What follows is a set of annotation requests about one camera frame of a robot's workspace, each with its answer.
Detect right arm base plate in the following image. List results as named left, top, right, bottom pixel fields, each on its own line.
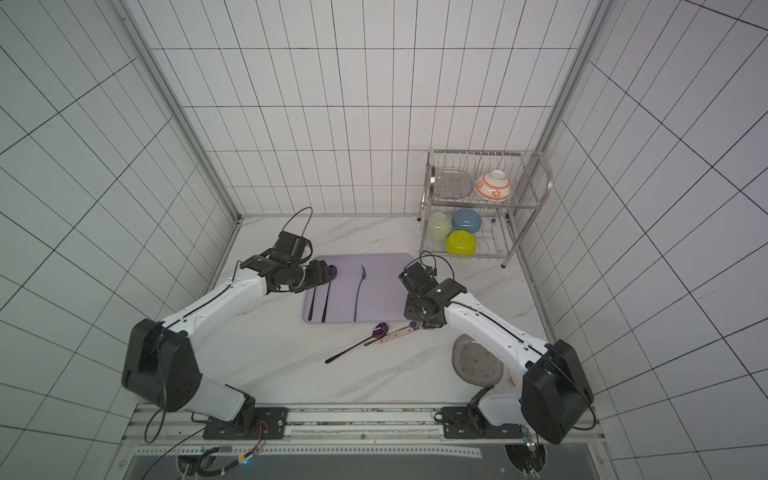
left=433, top=406, right=523, bottom=440

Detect pale green cup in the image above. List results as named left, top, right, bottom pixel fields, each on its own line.
left=426, top=211, right=453, bottom=242

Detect aluminium mounting rail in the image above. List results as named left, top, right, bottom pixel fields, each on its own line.
left=108, top=404, right=615, bottom=479

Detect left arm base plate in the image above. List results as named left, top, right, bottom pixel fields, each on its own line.
left=203, top=407, right=289, bottom=441

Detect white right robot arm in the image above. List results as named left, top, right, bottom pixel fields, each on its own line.
left=399, top=261, right=594, bottom=445

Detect grey round plate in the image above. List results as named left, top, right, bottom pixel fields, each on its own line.
left=432, top=169, right=474, bottom=201

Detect magenta metal spoon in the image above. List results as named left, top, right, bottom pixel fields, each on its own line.
left=325, top=322, right=389, bottom=364

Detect lavender plastic tray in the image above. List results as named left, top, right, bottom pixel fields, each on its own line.
left=303, top=253, right=414, bottom=325

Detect orange white bowl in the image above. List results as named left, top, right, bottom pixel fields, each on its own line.
left=475, top=170, right=512, bottom=202

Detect purple metal fork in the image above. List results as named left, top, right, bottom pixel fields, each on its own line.
left=307, top=287, right=317, bottom=322

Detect pink handled silver spoon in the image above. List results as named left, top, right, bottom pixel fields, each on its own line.
left=378, top=323, right=421, bottom=344

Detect grey oval plate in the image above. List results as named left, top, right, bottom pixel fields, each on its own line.
left=451, top=334, right=504, bottom=387

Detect dark purple metal spoon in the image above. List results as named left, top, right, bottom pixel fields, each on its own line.
left=321, top=279, right=335, bottom=323

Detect blue metal fork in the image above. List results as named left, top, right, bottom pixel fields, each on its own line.
left=353, top=264, right=367, bottom=322

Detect blue bowl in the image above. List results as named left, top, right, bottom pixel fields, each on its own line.
left=451, top=208, right=483, bottom=234

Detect lime green bowl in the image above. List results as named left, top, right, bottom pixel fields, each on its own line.
left=445, top=230, right=477, bottom=256

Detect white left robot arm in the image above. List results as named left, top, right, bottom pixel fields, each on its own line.
left=122, top=231, right=337, bottom=430

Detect steel dish rack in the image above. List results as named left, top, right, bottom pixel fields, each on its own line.
left=417, top=149, right=554, bottom=266

